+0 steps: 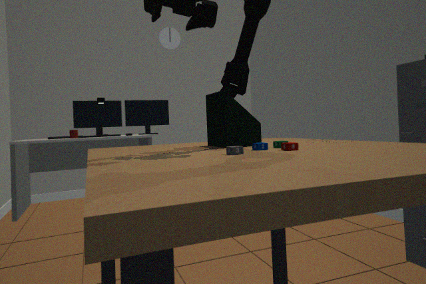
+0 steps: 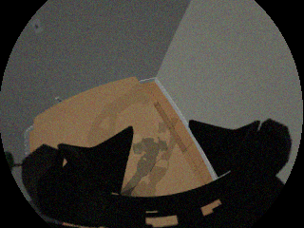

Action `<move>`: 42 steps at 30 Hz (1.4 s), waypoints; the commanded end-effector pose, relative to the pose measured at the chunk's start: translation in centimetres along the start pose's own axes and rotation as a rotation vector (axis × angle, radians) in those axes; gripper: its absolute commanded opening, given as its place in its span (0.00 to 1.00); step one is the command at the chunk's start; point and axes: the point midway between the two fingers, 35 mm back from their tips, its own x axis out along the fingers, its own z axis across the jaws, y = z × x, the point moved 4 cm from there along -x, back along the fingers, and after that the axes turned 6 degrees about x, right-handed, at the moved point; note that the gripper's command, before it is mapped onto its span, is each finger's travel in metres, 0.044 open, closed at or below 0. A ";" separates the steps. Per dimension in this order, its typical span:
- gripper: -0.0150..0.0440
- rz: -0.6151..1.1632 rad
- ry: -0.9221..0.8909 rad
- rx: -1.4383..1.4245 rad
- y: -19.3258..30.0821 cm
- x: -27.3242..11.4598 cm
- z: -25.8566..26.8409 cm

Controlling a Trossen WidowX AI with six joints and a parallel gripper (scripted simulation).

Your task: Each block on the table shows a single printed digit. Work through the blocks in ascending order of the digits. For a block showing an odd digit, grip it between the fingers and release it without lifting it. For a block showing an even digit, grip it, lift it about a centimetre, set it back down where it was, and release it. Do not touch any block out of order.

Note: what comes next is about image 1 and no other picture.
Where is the green block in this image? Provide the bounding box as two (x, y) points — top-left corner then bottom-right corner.
(273, 141), (288, 148)

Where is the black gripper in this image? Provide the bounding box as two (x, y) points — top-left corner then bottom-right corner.
(144, 0), (218, 31)

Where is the red block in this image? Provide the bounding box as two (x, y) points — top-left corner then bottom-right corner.
(281, 142), (298, 151)

